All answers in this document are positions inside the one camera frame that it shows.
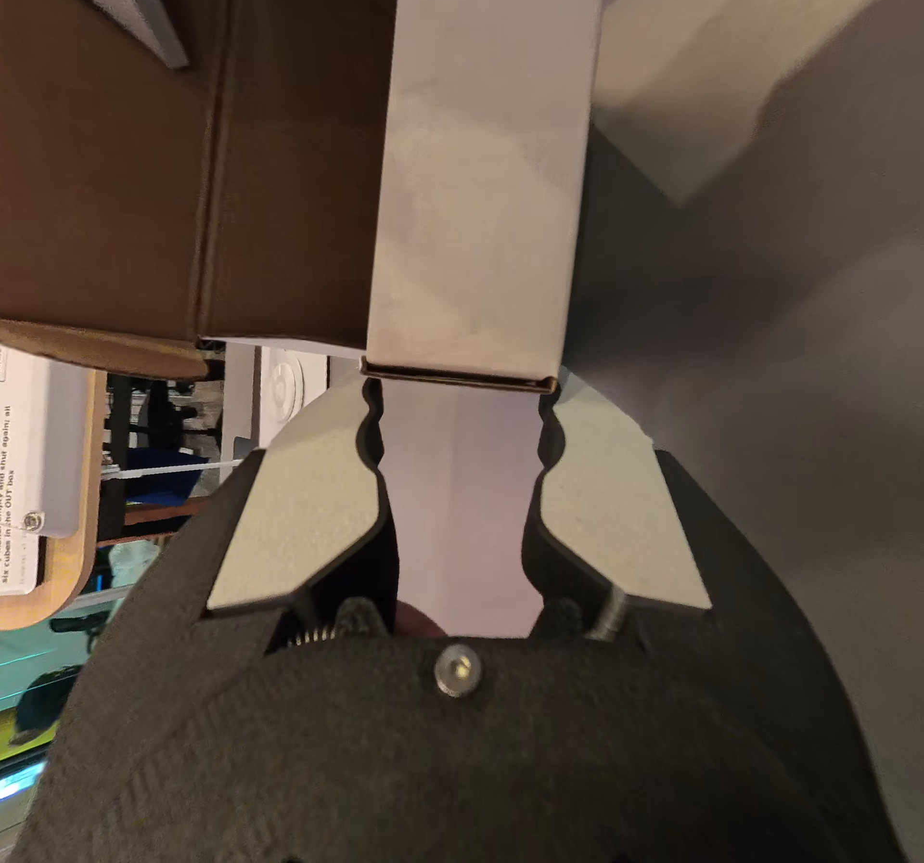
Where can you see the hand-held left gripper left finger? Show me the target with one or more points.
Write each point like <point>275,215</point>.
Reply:
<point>310,516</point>

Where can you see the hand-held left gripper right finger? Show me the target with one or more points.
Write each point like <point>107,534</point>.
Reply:
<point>621,516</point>

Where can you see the white cardboard box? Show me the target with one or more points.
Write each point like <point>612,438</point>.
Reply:
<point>491,155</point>

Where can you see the white round device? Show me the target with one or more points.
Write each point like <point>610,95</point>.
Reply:
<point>283,388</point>

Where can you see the wooden instruction board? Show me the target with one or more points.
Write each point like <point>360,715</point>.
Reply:
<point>43,444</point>

